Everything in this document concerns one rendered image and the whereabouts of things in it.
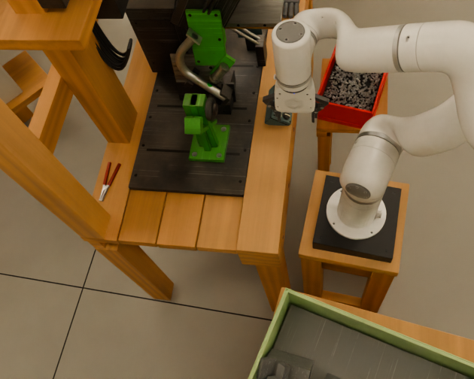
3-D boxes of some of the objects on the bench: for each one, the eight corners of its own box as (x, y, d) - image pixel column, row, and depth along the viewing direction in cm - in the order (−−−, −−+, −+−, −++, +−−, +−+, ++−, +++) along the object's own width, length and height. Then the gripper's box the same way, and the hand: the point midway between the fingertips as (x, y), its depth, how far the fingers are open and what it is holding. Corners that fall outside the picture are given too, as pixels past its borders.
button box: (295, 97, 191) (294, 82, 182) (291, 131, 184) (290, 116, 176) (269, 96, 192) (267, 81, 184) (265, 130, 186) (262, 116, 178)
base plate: (277, -31, 220) (277, -35, 218) (244, 197, 174) (243, 195, 172) (184, -29, 228) (183, -33, 226) (129, 189, 182) (127, 187, 180)
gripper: (331, 65, 121) (329, 107, 136) (259, 64, 124) (266, 104, 139) (329, 90, 117) (328, 130, 133) (256, 89, 121) (262, 128, 136)
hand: (296, 115), depth 135 cm, fingers open, 8 cm apart
